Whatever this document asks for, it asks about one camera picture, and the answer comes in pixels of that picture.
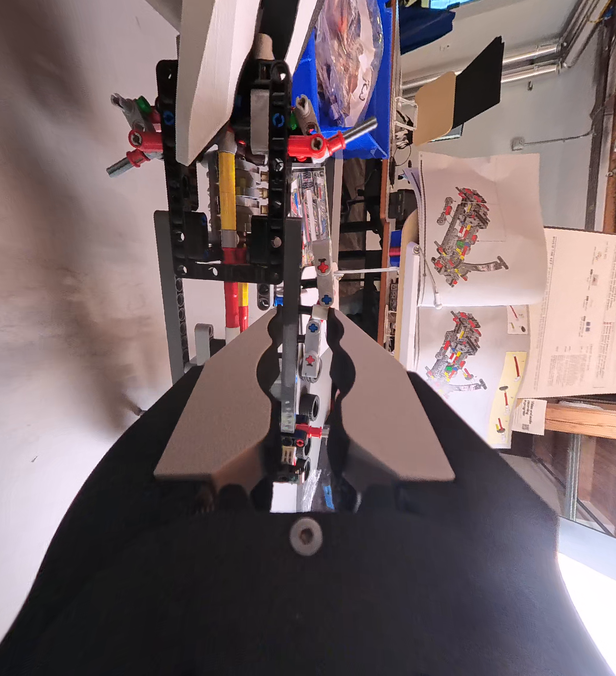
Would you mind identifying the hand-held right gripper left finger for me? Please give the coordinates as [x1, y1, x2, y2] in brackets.
[154, 306, 283, 494]

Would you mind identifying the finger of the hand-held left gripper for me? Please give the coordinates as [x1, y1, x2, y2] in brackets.
[273, 0, 325, 72]
[175, 0, 263, 167]

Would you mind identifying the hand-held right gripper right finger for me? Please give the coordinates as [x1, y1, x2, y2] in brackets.
[325, 307, 456, 496]

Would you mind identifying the lego car chassis assembly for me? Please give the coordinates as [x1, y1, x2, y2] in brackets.
[106, 33, 379, 484]

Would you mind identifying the plastic bag of lego parts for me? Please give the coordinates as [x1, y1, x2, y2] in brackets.
[316, 0, 388, 129]

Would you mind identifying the lego instruction booklet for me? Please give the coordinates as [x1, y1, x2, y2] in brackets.
[403, 152, 547, 450]

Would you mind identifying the blue plastic bin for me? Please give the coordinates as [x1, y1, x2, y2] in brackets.
[292, 0, 397, 160]

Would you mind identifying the dark blue container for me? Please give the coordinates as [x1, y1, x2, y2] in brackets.
[399, 0, 456, 55]

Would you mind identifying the small white paper note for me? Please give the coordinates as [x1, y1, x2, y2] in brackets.
[511, 399, 549, 436]

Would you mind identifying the colourful sticker sheet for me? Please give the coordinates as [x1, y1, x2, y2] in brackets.
[289, 169, 334, 269]

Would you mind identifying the tan and black panel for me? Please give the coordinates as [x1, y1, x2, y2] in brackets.
[412, 36, 505, 148]

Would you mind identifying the wooden beam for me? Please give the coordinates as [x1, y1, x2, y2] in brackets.
[543, 401, 616, 444]

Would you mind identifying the printed white paper sheet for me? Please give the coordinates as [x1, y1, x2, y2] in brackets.
[516, 227, 616, 400]

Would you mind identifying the metal ceiling pipe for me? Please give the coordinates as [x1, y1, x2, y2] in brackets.
[400, 62, 562, 92]
[502, 42, 570, 63]

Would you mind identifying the studio light panel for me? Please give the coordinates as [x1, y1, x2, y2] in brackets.
[556, 515, 616, 676]

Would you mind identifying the white stand cord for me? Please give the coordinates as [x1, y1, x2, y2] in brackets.
[419, 245, 444, 309]

